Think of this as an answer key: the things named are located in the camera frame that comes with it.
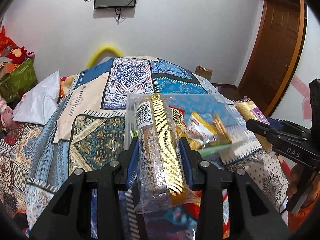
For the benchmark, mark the brown wooden door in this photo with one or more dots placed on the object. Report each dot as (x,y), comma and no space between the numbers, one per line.
(275,54)

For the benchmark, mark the red snack package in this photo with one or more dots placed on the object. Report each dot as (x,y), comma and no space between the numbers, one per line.
(178,117)

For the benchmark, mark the right hand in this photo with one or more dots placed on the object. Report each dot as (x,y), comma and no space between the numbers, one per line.
(295,174)

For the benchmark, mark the small cardboard box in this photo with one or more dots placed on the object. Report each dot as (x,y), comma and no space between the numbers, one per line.
(204,72)

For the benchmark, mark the red stuffed toy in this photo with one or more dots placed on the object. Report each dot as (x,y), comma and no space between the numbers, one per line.
(12,51)

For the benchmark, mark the green storage basket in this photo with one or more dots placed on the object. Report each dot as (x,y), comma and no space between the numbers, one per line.
(19,81)

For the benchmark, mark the white yellow snack bag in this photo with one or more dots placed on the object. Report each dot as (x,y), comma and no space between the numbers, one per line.
(200,131)

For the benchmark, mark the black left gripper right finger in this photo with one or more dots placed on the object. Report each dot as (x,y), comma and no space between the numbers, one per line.
(251,214)

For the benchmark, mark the white pillow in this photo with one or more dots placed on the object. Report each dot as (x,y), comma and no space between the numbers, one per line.
(38,104)

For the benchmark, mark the yellow curved tube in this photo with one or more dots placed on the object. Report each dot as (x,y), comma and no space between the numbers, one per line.
(102,52)

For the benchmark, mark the gold silver biscuit pack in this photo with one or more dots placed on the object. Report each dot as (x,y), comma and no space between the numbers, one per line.
(160,171)

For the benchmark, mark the patchwork blue bedspread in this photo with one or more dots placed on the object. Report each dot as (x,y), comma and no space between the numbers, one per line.
(86,128)

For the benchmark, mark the clear plastic storage box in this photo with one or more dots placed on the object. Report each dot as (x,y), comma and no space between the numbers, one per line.
(208,121)

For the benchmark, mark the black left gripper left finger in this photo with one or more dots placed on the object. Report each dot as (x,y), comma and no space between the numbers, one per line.
(68,214)

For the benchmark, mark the pink plush toy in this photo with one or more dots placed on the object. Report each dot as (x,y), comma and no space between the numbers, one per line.
(6,114)

